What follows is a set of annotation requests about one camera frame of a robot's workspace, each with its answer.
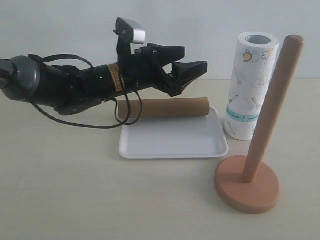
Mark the wooden paper towel holder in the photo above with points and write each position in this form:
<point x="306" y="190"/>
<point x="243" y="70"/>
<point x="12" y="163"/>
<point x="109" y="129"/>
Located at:
<point x="245" y="182"/>

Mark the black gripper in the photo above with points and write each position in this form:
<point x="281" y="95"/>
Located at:
<point x="145" y="69"/>

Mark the printed paper towel roll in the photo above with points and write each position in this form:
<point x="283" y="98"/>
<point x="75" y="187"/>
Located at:
<point x="254" y="61"/>

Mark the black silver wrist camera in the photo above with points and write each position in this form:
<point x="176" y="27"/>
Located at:
<point x="129" y="31"/>

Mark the brown cardboard tube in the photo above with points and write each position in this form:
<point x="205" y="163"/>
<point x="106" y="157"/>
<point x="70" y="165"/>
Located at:
<point x="169" y="108"/>

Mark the white rectangular tray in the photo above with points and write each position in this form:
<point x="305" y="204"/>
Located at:
<point x="199" y="137"/>

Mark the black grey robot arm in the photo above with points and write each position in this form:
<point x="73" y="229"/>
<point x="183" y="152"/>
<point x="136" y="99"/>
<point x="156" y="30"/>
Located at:
<point x="71" y="91"/>

